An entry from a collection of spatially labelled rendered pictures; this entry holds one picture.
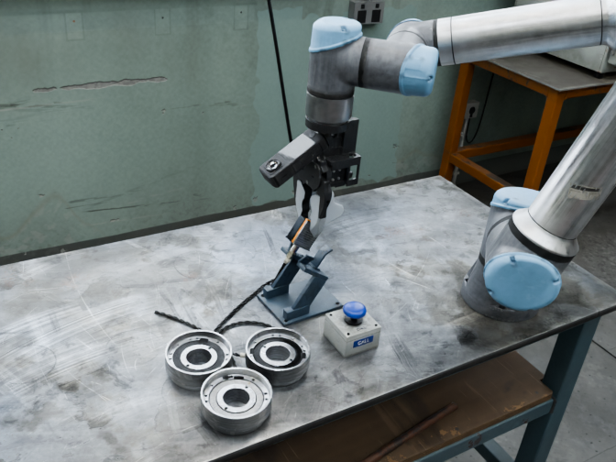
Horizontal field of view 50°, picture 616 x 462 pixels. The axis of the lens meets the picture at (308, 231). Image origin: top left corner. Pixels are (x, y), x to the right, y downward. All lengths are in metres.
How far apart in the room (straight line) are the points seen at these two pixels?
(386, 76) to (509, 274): 0.36
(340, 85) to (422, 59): 0.13
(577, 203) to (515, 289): 0.17
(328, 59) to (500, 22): 0.28
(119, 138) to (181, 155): 0.26
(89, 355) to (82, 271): 0.24
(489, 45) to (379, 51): 0.19
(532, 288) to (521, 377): 0.51
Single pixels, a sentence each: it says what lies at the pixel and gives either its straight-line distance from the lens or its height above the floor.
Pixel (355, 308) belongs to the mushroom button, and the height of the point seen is 0.87.
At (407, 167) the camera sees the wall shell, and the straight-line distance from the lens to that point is 3.39.
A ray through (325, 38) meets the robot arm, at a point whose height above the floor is 1.30.
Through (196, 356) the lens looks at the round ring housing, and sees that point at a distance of 1.11.
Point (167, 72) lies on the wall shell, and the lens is 2.58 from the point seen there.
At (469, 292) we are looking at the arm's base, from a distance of 1.31.
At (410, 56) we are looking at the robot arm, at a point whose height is 1.29.
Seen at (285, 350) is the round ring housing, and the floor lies 0.82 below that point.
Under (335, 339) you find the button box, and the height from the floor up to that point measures 0.82.
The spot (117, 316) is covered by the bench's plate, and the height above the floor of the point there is 0.80.
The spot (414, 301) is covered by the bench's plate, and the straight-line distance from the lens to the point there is 1.30.
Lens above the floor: 1.55
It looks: 31 degrees down
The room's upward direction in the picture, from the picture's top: 5 degrees clockwise
